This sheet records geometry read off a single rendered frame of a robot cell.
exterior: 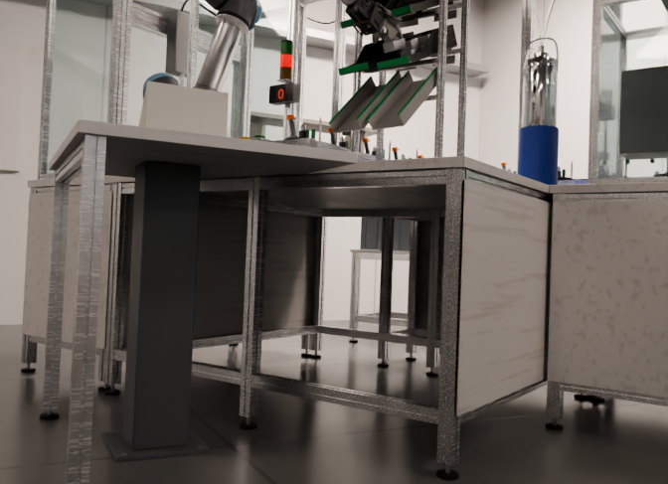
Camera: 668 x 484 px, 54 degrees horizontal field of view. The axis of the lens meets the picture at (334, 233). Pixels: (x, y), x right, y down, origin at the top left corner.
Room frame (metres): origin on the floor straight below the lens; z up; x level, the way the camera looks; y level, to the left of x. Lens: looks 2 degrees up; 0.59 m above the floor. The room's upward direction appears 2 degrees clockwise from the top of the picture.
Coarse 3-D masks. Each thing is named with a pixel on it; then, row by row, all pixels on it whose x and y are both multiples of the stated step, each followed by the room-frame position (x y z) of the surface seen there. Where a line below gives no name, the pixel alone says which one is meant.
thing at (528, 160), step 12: (528, 132) 2.65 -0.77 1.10; (540, 132) 2.62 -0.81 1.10; (552, 132) 2.63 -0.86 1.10; (528, 144) 2.65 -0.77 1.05; (540, 144) 2.62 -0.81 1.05; (552, 144) 2.63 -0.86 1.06; (528, 156) 2.65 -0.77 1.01; (540, 156) 2.62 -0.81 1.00; (552, 156) 2.63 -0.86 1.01; (528, 168) 2.64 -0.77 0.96; (540, 168) 2.62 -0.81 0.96; (552, 168) 2.63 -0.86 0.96; (540, 180) 2.62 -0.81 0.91; (552, 180) 2.63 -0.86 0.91
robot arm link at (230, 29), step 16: (224, 0) 2.16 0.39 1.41; (240, 0) 2.18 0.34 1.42; (256, 0) 2.23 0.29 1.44; (224, 16) 2.18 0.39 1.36; (240, 16) 2.19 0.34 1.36; (256, 16) 2.23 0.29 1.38; (224, 32) 2.18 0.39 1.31; (240, 32) 2.21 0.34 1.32; (224, 48) 2.17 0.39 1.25; (208, 64) 2.16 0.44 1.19; (224, 64) 2.18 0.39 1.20; (208, 80) 2.15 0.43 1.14; (224, 80) 2.19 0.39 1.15
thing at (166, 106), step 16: (144, 96) 1.88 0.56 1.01; (160, 96) 1.87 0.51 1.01; (176, 96) 1.89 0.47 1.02; (192, 96) 1.91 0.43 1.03; (208, 96) 1.93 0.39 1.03; (224, 96) 1.95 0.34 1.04; (144, 112) 1.87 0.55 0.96; (160, 112) 1.87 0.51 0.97; (176, 112) 1.89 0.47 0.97; (192, 112) 1.91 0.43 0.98; (208, 112) 1.93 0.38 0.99; (224, 112) 1.95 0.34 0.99; (160, 128) 1.87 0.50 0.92; (176, 128) 1.89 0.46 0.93; (192, 128) 1.91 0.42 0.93; (208, 128) 1.93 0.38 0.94; (224, 128) 1.96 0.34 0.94
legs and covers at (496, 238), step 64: (128, 192) 2.56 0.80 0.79; (256, 192) 2.18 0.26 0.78; (448, 192) 1.78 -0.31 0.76; (512, 192) 2.05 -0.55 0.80; (128, 256) 2.69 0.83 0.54; (256, 256) 2.17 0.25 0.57; (320, 256) 3.69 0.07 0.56; (448, 256) 1.78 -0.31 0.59; (512, 256) 2.07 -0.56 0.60; (256, 320) 2.19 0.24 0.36; (320, 320) 3.71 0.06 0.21; (448, 320) 1.78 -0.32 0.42; (512, 320) 2.08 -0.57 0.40; (256, 384) 2.16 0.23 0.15; (448, 384) 1.77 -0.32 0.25; (512, 384) 2.10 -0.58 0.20; (448, 448) 1.77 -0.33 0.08
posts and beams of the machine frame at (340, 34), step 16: (304, 0) 3.70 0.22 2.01; (320, 0) 3.68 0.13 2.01; (336, 0) 3.63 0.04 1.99; (336, 16) 3.63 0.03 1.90; (336, 32) 3.63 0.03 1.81; (336, 48) 3.62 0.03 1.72; (336, 64) 3.62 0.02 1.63; (336, 80) 3.63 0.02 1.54; (336, 96) 3.62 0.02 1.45; (336, 112) 3.61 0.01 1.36
